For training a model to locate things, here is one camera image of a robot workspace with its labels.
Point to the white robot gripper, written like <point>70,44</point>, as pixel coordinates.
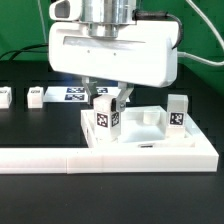
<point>103,39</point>

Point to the white marker sheet with tags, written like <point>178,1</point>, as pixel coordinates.
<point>65,94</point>

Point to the white L-shaped obstacle fence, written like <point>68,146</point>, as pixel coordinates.
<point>200,158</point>

